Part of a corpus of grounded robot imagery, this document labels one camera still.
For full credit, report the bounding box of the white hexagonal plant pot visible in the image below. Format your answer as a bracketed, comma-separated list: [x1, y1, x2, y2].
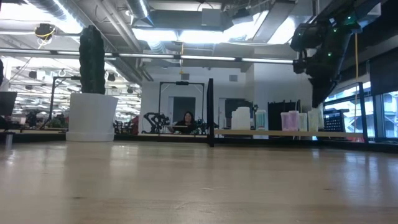
[65, 92, 119, 143]

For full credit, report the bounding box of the ceiling tube light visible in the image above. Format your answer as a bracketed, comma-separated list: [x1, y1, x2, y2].
[180, 55, 237, 62]
[118, 53, 175, 60]
[241, 57, 295, 65]

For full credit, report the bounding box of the black cabinet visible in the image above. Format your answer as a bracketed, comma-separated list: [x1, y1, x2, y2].
[224, 98, 254, 128]

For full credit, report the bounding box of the black right wrist camera housing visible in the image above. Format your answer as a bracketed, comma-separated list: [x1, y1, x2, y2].
[290, 22, 329, 52]

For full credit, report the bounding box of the yellow hanging cord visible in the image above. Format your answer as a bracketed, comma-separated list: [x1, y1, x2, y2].
[178, 42, 185, 75]

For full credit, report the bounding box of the dark grey door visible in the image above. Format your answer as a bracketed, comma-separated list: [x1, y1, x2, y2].
[172, 96, 197, 124]

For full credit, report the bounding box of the dark green cactus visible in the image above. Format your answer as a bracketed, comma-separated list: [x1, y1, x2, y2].
[78, 24, 106, 95]

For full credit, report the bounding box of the black ceiling device yellow cable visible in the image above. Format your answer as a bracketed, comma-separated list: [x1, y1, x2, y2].
[34, 23, 57, 41]

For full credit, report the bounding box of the black metal stand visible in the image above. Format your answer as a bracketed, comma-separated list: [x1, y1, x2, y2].
[48, 76, 81, 127]

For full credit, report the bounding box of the wide frosted white medicine bottle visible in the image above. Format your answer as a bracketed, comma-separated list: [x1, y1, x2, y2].
[236, 106, 251, 131]

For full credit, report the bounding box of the black monitor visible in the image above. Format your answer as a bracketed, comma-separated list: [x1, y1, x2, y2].
[0, 91, 19, 131]

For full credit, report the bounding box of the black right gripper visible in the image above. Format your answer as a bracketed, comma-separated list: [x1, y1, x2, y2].
[294, 30, 353, 108]

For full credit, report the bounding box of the green medicine bottle white cap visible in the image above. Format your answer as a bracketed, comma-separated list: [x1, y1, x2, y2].
[254, 109, 267, 131]

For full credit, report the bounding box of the wooden shelf with black frame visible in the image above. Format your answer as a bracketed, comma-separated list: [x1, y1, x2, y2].
[206, 77, 370, 148]

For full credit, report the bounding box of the black frame rail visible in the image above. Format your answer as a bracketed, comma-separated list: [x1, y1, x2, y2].
[366, 139, 398, 154]
[0, 133, 208, 144]

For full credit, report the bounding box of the silver ceiling duct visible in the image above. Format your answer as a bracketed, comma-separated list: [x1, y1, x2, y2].
[126, 0, 155, 27]

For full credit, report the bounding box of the grey ceiling box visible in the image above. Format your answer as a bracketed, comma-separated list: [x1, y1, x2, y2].
[201, 7, 222, 28]

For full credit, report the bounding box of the person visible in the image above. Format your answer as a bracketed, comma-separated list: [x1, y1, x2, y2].
[173, 111, 200, 135]

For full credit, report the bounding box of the black gantry frame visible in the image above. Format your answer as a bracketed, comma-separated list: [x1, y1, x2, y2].
[157, 80, 206, 134]

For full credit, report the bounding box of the black mesh crate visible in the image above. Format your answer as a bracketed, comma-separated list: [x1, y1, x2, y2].
[323, 110, 345, 132]

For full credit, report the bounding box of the yellow medicine bottle white cap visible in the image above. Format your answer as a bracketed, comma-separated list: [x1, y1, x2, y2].
[307, 108, 319, 132]
[317, 104, 325, 130]
[298, 112, 308, 132]

